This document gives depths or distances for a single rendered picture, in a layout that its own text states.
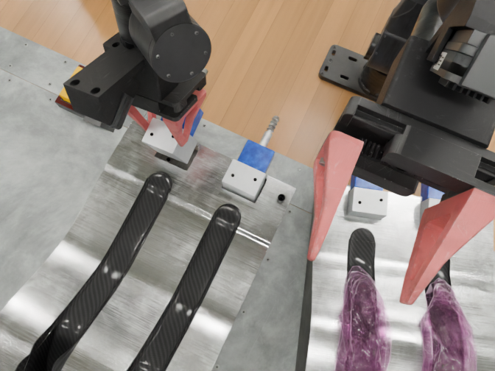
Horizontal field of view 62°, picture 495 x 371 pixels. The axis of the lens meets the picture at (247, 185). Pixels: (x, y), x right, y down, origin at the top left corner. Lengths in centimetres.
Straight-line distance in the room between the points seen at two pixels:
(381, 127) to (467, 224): 7
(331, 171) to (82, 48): 65
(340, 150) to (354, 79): 52
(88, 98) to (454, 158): 31
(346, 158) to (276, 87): 51
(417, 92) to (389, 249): 40
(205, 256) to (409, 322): 28
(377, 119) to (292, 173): 43
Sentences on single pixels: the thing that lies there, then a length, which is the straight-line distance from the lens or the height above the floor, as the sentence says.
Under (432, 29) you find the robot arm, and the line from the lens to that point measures 32.
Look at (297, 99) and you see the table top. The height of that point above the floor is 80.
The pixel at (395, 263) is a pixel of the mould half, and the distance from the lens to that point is 64.
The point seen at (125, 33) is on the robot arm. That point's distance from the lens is 46.
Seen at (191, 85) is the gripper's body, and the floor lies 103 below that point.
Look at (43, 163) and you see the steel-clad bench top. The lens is 76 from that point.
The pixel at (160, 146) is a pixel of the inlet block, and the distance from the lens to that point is 56.
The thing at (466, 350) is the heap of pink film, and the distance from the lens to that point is 61.
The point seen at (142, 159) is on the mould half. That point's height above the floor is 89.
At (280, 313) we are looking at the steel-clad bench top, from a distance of 66.
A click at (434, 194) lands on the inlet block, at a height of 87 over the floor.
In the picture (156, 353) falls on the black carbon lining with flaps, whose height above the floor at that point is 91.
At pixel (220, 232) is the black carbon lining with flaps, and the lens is 58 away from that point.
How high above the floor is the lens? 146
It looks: 75 degrees down
